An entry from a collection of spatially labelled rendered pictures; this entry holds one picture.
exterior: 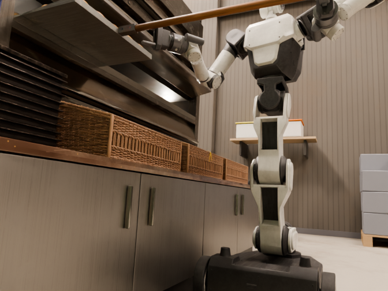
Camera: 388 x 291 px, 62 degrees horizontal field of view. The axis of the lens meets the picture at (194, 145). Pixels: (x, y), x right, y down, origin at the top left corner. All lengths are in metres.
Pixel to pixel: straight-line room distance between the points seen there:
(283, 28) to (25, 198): 1.36
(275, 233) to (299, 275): 0.29
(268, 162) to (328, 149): 3.62
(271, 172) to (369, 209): 2.79
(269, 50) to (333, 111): 3.66
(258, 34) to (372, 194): 2.92
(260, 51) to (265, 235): 0.92
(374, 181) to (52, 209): 3.82
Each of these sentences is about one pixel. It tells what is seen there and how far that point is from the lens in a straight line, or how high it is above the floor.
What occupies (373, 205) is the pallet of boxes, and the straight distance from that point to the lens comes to 4.28.
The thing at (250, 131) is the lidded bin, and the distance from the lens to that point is 4.88.
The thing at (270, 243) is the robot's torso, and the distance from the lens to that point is 1.67.
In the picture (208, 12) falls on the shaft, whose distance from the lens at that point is 1.37.
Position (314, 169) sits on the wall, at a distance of 5.15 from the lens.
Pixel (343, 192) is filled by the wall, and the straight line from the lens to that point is 5.12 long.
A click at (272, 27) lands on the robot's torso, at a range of 1.75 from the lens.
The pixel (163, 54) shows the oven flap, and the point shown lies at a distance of 2.24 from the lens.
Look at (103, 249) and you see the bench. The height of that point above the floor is 0.31.
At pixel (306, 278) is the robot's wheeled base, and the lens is 1.43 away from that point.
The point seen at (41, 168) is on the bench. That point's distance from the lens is 0.85.
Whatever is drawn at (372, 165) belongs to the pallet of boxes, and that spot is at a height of 0.97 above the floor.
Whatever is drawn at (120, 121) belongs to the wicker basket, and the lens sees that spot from 1.14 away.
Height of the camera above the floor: 0.48
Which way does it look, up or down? 9 degrees up
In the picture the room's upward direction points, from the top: 3 degrees clockwise
